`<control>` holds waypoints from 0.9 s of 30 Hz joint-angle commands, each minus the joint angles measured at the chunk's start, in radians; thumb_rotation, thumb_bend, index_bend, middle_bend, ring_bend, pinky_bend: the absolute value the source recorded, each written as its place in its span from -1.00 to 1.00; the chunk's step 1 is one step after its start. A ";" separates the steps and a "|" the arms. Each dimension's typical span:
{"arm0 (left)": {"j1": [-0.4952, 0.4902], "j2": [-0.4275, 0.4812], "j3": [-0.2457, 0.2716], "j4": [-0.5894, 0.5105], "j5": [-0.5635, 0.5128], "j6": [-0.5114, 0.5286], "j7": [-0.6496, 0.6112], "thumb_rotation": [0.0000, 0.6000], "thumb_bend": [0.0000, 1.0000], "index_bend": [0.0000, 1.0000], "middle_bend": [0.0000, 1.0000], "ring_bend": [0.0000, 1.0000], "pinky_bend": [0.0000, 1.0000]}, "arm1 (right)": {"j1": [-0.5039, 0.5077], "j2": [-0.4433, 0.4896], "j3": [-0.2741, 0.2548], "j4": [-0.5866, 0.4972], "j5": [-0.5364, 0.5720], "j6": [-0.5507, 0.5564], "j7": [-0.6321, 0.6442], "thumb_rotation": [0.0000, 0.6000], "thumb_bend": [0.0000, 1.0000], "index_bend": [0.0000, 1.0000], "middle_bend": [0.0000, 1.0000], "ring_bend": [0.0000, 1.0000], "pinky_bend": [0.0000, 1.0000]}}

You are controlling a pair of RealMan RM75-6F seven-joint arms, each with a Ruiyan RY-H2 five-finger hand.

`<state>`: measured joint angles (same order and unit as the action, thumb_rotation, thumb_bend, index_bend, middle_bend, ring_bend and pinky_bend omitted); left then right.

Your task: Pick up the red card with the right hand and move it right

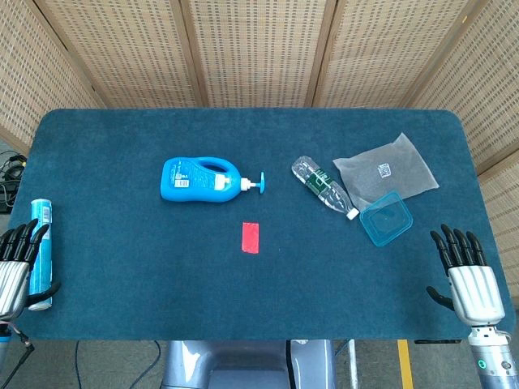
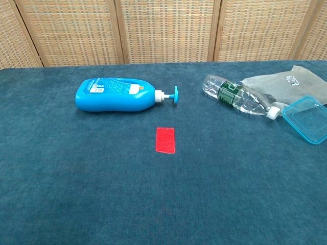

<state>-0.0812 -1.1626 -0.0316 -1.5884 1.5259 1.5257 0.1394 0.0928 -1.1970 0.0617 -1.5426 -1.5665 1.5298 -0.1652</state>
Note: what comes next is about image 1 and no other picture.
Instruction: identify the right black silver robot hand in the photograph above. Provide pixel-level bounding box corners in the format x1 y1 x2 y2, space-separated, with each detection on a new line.
425 224 507 327

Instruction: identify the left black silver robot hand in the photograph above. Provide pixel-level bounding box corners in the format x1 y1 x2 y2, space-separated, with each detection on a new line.
0 218 62 321

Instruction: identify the yellow floor tape strip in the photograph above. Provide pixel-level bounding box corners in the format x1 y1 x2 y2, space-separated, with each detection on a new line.
397 340 415 389

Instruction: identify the light blue cylindrical tube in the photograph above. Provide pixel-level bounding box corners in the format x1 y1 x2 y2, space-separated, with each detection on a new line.
27 197 56 312

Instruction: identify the blue transparent container lid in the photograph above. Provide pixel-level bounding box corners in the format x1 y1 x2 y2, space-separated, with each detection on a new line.
359 191 414 247

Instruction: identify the blue felt table cover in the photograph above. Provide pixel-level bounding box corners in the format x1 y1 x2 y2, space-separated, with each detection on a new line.
7 108 508 342

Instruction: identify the grey plastic pouch bag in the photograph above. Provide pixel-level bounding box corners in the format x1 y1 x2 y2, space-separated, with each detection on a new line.
332 131 441 212

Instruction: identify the clear green-label water bottle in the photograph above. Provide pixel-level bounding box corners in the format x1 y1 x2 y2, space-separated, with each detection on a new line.
290 156 360 221

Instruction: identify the blue pump detergent bottle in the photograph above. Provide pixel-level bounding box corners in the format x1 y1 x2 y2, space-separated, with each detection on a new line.
160 156 267 205

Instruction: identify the grey-blue robot torso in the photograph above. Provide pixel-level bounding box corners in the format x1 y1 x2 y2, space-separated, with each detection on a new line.
161 339 337 389

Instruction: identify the black floor cable bundle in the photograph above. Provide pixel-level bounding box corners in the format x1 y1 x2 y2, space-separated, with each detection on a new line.
0 148 28 214

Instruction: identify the thin black floor cable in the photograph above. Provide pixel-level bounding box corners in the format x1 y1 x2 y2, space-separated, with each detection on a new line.
75 340 162 389

